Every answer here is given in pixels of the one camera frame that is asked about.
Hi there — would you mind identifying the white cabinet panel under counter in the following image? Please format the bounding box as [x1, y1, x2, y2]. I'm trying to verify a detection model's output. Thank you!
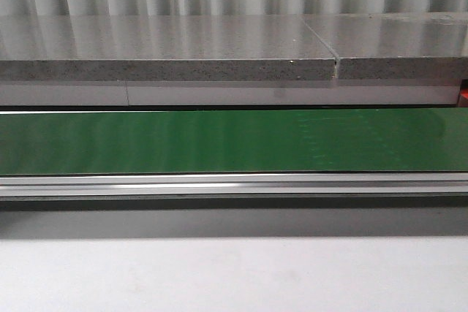
[1, 80, 461, 107]

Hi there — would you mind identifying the grey stone counter slab left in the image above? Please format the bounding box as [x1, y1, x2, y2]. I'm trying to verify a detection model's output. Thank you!
[1, 15, 335, 82]

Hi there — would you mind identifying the grey stone counter slab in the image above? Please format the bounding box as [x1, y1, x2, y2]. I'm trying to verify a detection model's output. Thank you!
[1, 15, 335, 82]
[303, 13, 467, 83]

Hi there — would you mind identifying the green conveyor belt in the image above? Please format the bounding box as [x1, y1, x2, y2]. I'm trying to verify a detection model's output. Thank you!
[1, 107, 467, 175]

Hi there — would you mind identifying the grey stone counter slab right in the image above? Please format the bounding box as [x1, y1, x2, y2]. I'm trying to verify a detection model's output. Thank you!
[303, 13, 467, 83]

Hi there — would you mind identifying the red object at right edge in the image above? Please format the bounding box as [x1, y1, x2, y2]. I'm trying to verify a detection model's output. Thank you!
[457, 80, 468, 107]

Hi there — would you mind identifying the aluminium conveyor frame rail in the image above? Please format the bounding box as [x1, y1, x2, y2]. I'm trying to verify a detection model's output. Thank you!
[1, 172, 467, 211]

